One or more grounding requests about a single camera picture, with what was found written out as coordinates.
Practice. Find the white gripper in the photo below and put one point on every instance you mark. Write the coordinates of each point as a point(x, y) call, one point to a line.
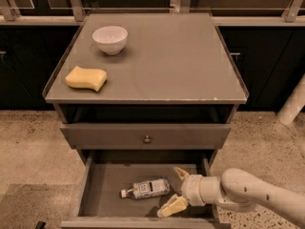
point(192, 189)

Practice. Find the blue plastic bottle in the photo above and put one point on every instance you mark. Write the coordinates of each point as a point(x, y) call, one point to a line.
point(147, 189)

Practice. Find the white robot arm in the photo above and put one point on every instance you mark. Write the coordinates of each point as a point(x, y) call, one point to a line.
point(235, 190)

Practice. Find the round metal drawer knob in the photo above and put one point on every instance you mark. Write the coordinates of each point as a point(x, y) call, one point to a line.
point(147, 139)

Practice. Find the open grey middle drawer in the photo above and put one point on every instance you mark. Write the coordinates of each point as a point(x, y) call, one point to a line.
point(100, 206)

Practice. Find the grey drawer cabinet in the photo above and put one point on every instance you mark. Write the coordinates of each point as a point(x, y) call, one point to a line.
point(174, 69)

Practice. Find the grey top drawer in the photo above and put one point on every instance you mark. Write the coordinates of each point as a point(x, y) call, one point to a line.
point(97, 136)

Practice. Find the small black object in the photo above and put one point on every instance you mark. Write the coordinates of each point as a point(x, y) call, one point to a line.
point(40, 225)

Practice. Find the yellow sponge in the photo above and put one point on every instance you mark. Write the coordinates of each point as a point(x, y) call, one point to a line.
point(80, 78)

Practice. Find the white ceramic bowl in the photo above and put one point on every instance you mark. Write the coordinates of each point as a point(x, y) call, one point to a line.
point(110, 39)

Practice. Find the metal railing frame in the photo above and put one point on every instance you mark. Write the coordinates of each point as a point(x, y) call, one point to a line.
point(223, 12)

